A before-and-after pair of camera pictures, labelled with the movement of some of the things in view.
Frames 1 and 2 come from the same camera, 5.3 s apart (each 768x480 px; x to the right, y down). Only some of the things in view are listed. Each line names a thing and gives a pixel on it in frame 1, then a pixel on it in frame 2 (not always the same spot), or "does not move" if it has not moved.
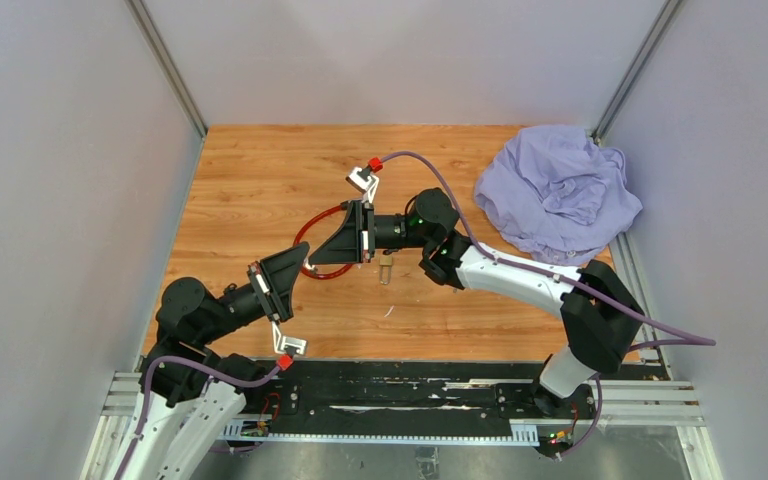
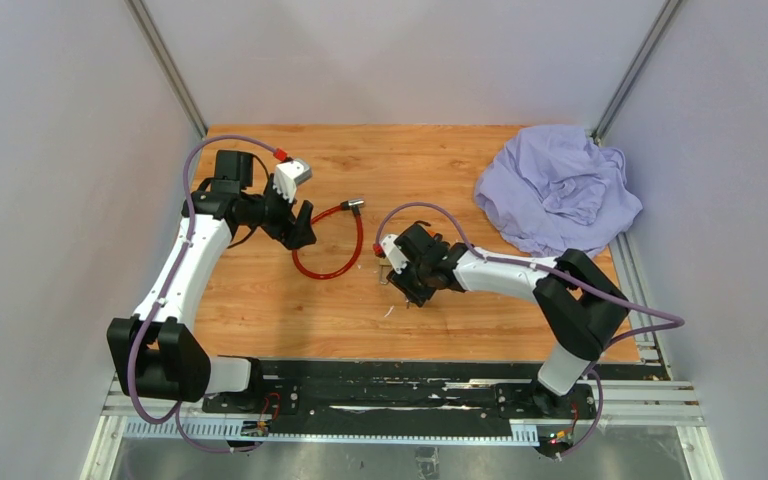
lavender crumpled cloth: (555, 194) does not move
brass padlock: (385, 261) does not move
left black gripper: (284, 266) to (292, 233)
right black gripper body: (368, 233) to (413, 283)
